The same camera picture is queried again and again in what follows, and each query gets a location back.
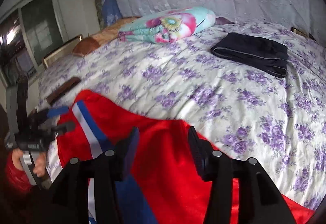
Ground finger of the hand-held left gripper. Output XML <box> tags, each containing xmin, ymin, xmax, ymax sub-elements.
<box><xmin>50</xmin><ymin>122</ymin><xmax>76</xmax><ymax>136</ymax></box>
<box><xmin>33</xmin><ymin>107</ymin><xmax>70</xmax><ymax>123</ymax></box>

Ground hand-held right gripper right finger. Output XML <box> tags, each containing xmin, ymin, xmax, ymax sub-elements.
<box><xmin>188</xmin><ymin>129</ymin><xmax>296</xmax><ymax>224</ymax></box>

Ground gold wooden bed frame rail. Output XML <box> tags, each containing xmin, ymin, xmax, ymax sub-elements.
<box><xmin>43</xmin><ymin>33</ymin><xmax>85</xmax><ymax>69</ymax></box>

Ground orange bed cover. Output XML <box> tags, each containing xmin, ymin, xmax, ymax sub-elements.
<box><xmin>73</xmin><ymin>17</ymin><xmax>140</xmax><ymax>57</ymax></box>

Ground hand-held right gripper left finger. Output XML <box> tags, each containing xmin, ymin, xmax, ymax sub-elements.
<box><xmin>48</xmin><ymin>126</ymin><xmax>140</xmax><ymax>224</ymax></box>

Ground red sweatshirt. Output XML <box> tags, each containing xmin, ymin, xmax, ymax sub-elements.
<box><xmin>55</xmin><ymin>89</ymin><xmax>316</xmax><ymax>224</ymax></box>

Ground person's left forearm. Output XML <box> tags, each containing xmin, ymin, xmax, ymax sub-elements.
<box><xmin>4</xmin><ymin>155</ymin><xmax>35</xmax><ymax>190</ymax></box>

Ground colourful floral rolled quilt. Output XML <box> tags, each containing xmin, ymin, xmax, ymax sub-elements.
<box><xmin>118</xmin><ymin>6</ymin><xmax>216</xmax><ymax>44</ymax></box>

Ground person's left hand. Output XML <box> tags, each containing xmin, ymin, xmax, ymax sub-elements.
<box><xmin>11</xmin><ymin>149</ymin><xmax>48</xmax><ymax>179</ymax></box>

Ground purple floral bedsheet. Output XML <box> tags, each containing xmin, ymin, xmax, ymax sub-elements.
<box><xmin>38</xmin><ymin>21</ymin><xmax>326</xmax><ymax>217</ymax></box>

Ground black folded pants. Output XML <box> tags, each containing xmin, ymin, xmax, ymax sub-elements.
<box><xmin>210</xmin><ymin>32</ymin><xmax>289</xmax><ymax>79</ymax></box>

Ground wooden bed frame piece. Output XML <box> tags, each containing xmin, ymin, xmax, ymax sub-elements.
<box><xmin>290</xmin><ymin>26</ymin><xmax>317</xmax><ymax>41</ymax></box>

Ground brown wooden board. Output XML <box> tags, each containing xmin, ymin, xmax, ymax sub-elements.
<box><xmin>46</xmin><ymin>77</ymin><xmax>82</xmax><ymax>105</ymax></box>

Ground window with white frame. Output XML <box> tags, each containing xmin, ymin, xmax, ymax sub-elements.
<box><xmin>0</xmin><ymin>0</ymin><xmax>70</xmax><ymax>88</ymax></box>

